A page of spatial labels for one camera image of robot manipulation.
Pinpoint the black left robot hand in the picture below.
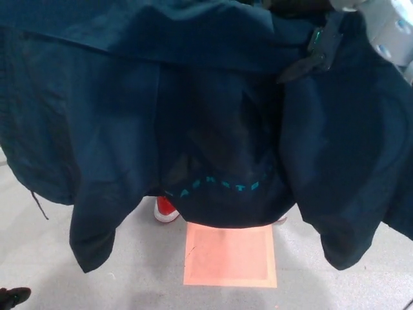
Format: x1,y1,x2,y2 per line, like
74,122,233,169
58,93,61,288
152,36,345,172
270,0,345,84

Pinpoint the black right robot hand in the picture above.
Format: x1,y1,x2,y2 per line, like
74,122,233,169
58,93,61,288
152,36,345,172
0,286,32,308

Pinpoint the dark teal coat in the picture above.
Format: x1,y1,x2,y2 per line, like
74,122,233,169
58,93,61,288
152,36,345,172
0,0,413,274

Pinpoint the orange square floor mat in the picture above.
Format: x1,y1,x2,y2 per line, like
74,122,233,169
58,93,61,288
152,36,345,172
183,222,278,287

